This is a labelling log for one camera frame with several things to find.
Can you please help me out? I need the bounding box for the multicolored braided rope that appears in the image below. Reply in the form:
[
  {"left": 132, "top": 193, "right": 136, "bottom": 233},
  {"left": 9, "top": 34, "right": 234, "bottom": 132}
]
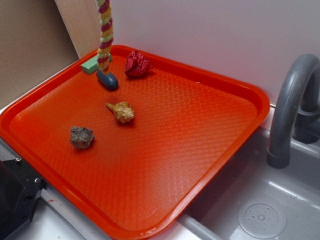
[{"left": 94, "top": 0, "right": 114, "bottom": 75}]

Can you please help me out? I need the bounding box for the tan conch seashell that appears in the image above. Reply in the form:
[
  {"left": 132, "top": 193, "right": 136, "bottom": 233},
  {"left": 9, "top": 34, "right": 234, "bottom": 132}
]
[{"left": 106, "top": 101, "right": 135, "bottom": 124}]

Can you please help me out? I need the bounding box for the orange plastic tray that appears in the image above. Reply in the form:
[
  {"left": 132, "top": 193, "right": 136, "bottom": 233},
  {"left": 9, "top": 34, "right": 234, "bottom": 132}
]
[{"left": 0, "top": 45, "right": 270, "bottom": 240}]

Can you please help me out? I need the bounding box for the crumpled red paper ball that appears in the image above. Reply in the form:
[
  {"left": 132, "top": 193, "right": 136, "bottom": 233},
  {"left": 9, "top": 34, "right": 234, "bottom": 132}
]
[{"left": 124, "top": 50, "right": 154, "bottom": 78}]

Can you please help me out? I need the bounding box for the dark grey oval stone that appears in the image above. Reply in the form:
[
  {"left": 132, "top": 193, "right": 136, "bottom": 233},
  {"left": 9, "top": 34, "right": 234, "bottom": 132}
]
[{"left": 96, "top": 69, "right": 119, "bottom": 91}]

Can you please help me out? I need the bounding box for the grey brown rough rock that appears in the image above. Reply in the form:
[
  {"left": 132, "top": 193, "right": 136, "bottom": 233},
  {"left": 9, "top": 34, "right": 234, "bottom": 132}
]
[{"left": 70, "top": 126, "right": 95, "bottom": 150}]

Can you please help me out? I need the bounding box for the green rectangular block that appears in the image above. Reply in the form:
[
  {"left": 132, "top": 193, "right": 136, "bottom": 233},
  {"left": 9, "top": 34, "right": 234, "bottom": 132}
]
[{"left": 80, "top": 53, "right": 113, "bottom": 75}]

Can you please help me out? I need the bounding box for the light wooden board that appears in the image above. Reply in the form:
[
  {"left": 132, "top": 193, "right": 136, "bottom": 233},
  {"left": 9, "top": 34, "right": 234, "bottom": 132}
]
[{"left": 55, "top": 0, "right": 101, "bottom": 58}]

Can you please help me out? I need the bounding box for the grey curved faucet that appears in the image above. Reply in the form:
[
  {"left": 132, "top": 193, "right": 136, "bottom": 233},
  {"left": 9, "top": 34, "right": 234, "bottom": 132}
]
[{"left": 267, "top": 53, "right": 320, "bottom": 169}]

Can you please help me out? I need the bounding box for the round grey sink drain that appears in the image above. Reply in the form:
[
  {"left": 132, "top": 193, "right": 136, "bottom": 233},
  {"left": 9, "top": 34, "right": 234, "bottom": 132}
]
[{"left": 237, "top": 198, "right": 287, "bottom": 240}]

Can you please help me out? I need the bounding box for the grey plastic sink basin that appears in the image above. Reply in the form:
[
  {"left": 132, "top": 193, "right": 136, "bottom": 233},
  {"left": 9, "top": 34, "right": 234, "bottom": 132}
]
[{"left": 178, "top": 128, "right": 320, "bottom": 240}]

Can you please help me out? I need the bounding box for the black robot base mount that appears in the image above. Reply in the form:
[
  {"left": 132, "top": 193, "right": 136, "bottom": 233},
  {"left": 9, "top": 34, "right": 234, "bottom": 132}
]
[{"left": 0, "top": 159, "right": 44, "bottom": 240}]

